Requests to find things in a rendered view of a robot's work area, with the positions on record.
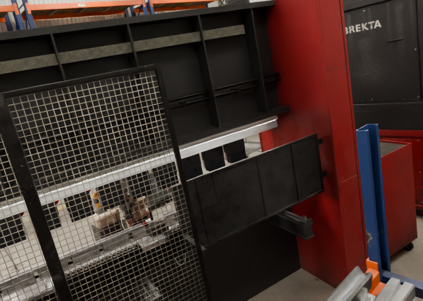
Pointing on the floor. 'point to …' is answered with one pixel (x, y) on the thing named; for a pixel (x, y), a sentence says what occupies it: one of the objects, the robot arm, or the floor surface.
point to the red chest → (399, 194)
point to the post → (33, 201)
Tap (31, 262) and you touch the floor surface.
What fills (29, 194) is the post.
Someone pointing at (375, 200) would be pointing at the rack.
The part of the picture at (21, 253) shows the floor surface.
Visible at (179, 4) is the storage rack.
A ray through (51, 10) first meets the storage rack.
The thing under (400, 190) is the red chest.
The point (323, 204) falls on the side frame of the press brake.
